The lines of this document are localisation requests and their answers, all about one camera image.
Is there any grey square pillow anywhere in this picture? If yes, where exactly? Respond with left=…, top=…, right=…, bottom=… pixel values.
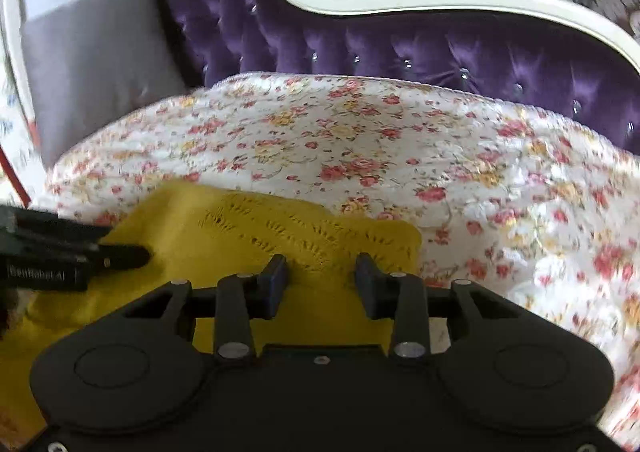
left=22, top=0, right=188, bottom=167

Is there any mustard yellow knit sweater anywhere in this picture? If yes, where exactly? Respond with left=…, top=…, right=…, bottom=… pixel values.
left=1, top=181, right=421, bottom=449

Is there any floral quilted bedspread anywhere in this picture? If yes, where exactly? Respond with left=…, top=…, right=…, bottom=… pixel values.
left=0, top=70, right=640, bottom=450

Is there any purple tufted velvet headboard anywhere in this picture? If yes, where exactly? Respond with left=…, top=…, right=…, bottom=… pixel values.
left=159, top=0, right=639, bottom=152

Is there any red pole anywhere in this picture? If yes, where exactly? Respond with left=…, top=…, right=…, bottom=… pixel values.
left=0, top=149, right=32, bottom=207

